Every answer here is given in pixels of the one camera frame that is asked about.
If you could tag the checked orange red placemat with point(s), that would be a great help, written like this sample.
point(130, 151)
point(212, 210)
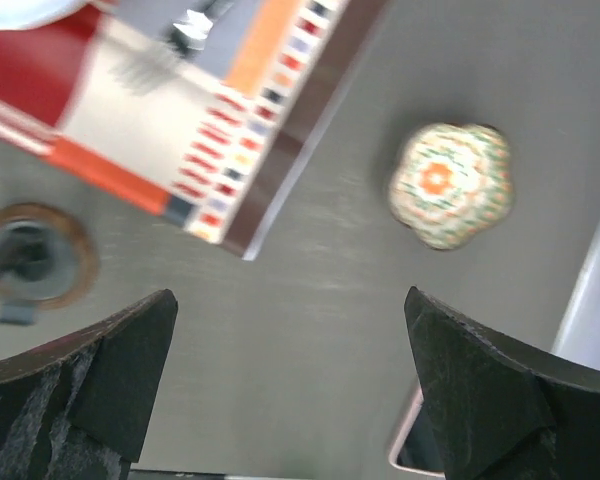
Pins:
point(213, 144)

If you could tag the small patterned flower dish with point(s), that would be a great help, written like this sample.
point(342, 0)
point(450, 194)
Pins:
point(451, 183)

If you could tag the white deep plate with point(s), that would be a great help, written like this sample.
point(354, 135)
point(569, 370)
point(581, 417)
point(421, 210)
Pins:
point(29, 14)

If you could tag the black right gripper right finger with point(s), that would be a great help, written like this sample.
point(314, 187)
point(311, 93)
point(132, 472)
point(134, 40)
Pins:
point(500, 408)

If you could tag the fork with pink handle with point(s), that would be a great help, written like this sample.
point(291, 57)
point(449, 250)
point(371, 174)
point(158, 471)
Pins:
point(180, 41)

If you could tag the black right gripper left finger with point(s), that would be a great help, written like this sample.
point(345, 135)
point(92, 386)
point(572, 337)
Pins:
point(79, 407)

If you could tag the grey stand wooden base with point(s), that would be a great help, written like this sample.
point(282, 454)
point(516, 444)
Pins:
point(48, 261)

